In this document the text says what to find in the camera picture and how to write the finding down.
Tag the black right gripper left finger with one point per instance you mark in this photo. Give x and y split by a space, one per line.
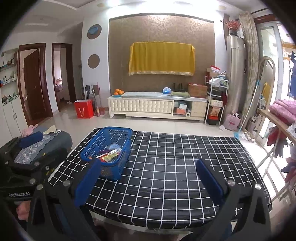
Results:
55 211

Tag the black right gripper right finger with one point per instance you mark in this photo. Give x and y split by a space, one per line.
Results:
243 211

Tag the dark queen print cushion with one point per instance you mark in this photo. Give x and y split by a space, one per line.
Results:
38 144

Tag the red white yellow snack pack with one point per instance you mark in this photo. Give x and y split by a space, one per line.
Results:
110 156

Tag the black white grid tablecloth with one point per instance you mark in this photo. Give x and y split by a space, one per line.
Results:
159 187

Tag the brown wooden door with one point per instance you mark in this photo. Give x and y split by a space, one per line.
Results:
31 70

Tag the blue plastic basket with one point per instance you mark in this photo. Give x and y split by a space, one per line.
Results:
98 145

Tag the light blue snack packet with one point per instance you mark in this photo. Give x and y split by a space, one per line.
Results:
113 146

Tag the pink tote bag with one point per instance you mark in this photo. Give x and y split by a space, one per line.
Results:
232 121

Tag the red paper bag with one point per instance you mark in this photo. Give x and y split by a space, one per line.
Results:
84 108

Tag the white TV cabinet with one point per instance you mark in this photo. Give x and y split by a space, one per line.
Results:
157 105

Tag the white metal shelf rack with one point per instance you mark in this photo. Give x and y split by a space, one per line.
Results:
217 91

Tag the oranges on plate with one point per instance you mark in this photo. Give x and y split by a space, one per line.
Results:
118 93

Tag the wooden box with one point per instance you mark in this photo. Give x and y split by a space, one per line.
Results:
197 90

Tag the silver standing air conditioner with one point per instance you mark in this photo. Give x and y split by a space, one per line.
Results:
235 72

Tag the yellow cloth TV cover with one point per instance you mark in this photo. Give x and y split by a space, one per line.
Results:
168 58

